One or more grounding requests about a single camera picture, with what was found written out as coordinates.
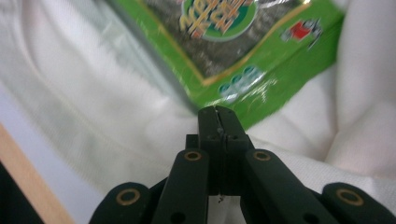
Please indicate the white patterned tote bag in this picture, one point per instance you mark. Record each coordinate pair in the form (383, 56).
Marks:
(77, 93)

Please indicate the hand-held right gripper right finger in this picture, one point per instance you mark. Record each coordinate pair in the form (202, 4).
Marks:
(233, 140)

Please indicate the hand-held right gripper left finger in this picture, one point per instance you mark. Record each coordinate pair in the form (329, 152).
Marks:
(211, 137)

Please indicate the green snack packet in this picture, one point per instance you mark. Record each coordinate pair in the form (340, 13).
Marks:
(274, 71)

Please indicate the pale blue table mat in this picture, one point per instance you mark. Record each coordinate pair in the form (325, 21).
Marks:
(68, 186)

